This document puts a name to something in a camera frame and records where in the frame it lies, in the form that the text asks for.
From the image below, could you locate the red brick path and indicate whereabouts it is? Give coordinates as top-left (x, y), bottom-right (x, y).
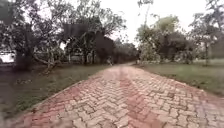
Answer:
top-left (1, 63), bottom-right (224, 128)

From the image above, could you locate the pale concrete kerb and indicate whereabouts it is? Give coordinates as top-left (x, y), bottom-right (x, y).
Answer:
top-left (1, 74), bottom-right (101, 126)

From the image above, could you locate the grass verge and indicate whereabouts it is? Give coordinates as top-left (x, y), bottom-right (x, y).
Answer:
top-left (0, 63), bottom-right (113, 122)
top-left (138, 58), bottom-right (224, 98)

